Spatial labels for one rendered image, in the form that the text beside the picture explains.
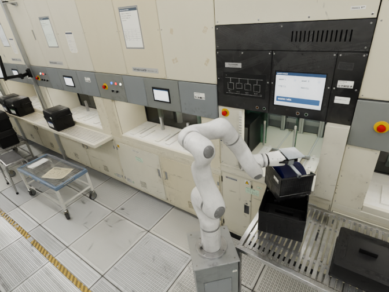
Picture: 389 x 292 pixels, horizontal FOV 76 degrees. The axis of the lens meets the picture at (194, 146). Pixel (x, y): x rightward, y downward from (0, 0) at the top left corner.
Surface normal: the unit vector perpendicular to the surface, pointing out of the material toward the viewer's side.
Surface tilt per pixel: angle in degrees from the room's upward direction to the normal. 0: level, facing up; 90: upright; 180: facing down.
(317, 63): 90
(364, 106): 90
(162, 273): 0
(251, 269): 0
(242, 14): 92
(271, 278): 0
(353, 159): 90
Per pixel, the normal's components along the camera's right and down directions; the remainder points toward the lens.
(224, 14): -0.58, 0.47
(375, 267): -0.09, -0.87
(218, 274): 0.17, 0.47
